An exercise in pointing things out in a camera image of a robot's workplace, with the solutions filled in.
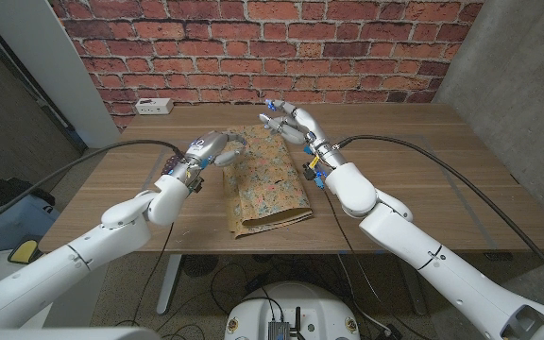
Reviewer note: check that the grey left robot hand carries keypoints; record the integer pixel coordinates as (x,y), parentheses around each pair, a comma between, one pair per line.
(213,146)

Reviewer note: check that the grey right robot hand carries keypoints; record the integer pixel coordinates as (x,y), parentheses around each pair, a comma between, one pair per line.
(302,125)

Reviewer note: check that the tan floral cloth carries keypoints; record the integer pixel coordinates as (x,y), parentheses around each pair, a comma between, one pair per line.
(267,189)

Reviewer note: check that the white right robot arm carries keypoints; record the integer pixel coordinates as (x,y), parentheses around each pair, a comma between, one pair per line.
(418,245)

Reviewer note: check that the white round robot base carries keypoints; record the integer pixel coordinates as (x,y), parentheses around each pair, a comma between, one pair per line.
(314,307)

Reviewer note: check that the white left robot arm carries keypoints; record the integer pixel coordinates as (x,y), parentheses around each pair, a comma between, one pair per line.
(64,269)

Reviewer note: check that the white power strip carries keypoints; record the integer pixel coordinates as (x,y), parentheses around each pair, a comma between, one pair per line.
(154,106)

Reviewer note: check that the red brick print backdrop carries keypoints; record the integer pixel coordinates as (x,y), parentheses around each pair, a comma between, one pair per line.
(253,47)

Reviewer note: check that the black round floor fan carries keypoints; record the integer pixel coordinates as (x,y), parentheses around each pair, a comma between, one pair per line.
(198,265)

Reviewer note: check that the white table leg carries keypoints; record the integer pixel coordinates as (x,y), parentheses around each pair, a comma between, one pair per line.
(169,283)

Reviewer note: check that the black antenna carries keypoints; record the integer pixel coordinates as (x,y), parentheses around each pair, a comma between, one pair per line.
(298,321)

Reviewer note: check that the grey electronics box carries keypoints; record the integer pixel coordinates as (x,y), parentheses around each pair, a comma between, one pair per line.
(279,331)

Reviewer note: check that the grey table leg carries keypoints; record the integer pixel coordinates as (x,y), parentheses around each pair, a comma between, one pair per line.
(413,288)

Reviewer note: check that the black cloth bag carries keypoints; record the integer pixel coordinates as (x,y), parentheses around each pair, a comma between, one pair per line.
(3,193)

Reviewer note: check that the yellow black foam pad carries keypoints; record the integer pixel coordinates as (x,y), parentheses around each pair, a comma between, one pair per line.
(24,251)

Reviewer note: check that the black floor plug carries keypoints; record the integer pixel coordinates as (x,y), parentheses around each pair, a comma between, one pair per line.
(390,333)

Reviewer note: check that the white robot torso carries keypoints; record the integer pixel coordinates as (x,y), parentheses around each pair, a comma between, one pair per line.
(64,334)

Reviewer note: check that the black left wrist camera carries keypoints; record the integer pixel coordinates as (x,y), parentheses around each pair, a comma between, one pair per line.
(195,185)

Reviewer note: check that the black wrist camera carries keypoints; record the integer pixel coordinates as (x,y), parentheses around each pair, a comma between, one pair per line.
(313,175)
(195,185)

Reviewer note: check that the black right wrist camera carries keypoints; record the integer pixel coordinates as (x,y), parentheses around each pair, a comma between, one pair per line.
(313,175)

